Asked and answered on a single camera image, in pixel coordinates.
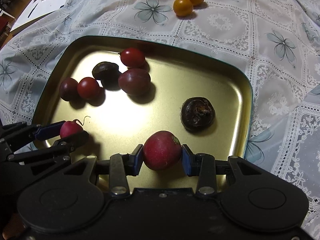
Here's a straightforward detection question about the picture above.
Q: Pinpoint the white lace floral tablecloth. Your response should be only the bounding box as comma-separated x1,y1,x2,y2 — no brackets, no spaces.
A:
1,0,319,239

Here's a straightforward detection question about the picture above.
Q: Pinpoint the red cherry tomato lower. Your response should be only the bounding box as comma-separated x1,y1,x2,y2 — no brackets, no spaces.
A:
77,77,100,100

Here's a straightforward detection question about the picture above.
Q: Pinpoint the red cherry tomato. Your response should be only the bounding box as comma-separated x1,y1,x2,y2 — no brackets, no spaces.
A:
119,48,146,68
77,77,100,100

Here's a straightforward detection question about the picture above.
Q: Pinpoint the white side table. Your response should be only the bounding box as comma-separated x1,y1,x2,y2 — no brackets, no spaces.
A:
10,0,67,35

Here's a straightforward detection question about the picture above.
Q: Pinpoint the dark water chestnut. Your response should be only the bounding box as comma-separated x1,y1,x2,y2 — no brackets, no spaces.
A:
180,97,215,132

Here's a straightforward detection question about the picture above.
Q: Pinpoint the purple round fruit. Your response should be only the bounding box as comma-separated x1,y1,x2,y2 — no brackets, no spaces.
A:
118,68,151,96

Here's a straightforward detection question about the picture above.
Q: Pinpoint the small red radish with root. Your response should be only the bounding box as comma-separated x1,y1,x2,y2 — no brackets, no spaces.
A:
60,116,89,139

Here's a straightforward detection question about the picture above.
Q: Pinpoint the gold metal tray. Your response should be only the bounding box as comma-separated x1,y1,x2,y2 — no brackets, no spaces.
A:
31,35,254,193

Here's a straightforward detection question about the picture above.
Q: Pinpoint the dark brown chestnut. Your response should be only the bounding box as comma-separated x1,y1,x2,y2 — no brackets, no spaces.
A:
92,61,119,80

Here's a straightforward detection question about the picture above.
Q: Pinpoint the red cherry tomato upper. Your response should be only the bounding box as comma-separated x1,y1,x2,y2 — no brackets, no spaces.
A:
119,48,146,68

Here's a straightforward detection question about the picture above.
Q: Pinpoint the large red radish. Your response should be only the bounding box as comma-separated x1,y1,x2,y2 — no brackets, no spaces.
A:
143,131,182,171

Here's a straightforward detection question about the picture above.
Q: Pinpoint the dark red small fruit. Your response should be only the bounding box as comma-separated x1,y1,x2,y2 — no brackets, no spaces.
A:
59,77,78,101

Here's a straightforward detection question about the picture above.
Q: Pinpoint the orange tomato front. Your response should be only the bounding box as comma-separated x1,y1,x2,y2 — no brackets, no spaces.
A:
173,0,193,17

